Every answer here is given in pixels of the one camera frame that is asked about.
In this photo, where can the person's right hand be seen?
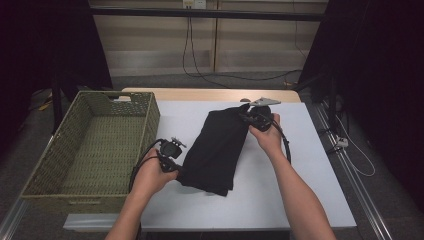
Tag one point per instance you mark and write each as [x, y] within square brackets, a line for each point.
[271, 140]

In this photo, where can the aluminium rail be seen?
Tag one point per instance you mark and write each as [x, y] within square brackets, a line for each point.
[360, 190]
[13, 220]

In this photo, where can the person's left hand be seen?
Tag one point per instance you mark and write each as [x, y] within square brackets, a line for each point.
[148, 176]

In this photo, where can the black tank top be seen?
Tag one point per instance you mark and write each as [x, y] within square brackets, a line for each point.
[216, 150]

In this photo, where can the black metal stand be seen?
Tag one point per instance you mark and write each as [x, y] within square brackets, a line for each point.
[332, 106]
[57, 110]

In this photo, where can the white wall socket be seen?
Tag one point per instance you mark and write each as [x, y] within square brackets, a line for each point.
[195, 3]

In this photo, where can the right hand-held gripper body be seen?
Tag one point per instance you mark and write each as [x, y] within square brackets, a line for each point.
[261, 116]

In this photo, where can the black curtain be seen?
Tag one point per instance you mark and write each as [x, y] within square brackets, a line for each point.
[383, 66]
[33, 50]

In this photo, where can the white connector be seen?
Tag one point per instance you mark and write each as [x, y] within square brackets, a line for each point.
[342, 142]

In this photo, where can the green woven basket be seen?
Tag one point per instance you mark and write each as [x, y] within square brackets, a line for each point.
[100, 150]

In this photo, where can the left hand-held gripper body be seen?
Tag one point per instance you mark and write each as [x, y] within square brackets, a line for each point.
[170, 150]

